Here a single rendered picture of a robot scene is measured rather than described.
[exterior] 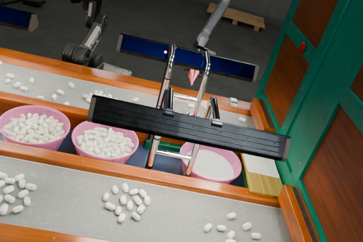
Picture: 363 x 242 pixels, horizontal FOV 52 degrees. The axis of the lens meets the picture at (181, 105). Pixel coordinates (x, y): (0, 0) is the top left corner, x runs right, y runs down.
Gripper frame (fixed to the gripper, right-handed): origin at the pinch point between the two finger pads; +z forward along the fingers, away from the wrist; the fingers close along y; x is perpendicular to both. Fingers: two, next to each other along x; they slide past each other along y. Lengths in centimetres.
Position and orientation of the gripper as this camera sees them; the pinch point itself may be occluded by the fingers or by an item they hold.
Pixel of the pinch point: (191, 83)
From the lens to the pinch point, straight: 192.6
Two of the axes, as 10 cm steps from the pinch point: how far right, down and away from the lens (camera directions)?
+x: -1.9, 3.3, 9.2
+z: -1.8, 9.1, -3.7
